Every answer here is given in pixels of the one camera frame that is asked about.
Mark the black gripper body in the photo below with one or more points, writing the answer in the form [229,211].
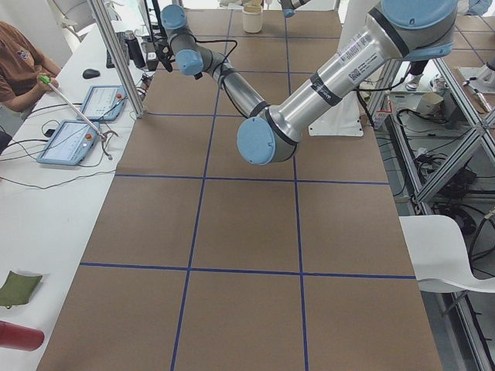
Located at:
[165,58]

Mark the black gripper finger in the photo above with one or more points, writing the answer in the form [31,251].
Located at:
[168,66]

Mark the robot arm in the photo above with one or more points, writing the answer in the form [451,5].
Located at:
[393,30]
[290,6]

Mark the black thermos bottle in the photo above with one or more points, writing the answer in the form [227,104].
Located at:
[134,49]

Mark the blue teach pendant far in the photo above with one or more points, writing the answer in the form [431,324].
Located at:
[103,102]

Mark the blue teach pendant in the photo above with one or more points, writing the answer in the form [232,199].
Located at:
[103,102]
[69,144]

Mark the black computer mouse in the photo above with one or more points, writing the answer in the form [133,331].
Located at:
[90,74]

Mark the cream oval bin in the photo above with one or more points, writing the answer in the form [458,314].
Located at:
[252,16]

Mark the blue teach pendant near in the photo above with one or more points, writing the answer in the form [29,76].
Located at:
[69,144]

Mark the person in brown shirt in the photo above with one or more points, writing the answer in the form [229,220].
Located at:
[22,64]

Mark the green cloth pouch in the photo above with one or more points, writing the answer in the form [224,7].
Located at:
[18,289]

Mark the red bottle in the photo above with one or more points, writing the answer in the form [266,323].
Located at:
[19,337]

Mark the white chair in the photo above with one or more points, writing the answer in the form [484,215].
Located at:
[439,255]

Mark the aluminium frame post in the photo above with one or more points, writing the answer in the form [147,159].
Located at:
[104,24]

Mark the grabber stick with green handle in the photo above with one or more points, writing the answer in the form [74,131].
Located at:
[103,135]

